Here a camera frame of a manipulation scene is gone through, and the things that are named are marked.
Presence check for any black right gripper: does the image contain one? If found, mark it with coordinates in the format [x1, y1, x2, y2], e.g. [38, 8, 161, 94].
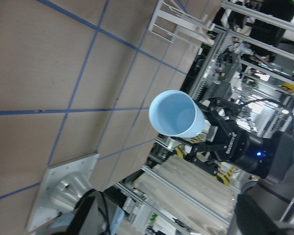
[172, 97, 274, 176]

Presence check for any light blue plastic cup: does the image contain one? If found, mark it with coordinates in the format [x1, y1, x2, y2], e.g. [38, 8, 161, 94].
[148, 90, 205, 138]

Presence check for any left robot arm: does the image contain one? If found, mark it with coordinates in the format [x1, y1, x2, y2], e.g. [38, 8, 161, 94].
[36, 189, 125, 235]

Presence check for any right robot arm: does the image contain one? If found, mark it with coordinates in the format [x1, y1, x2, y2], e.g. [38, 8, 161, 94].
[162, 93, 294, 235]

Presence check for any white wire cup rack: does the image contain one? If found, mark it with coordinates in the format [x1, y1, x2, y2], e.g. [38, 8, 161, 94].
[148, 0, 215, 54]

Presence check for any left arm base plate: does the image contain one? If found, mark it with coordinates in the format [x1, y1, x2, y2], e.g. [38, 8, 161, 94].
[26, 153, 99, 233]

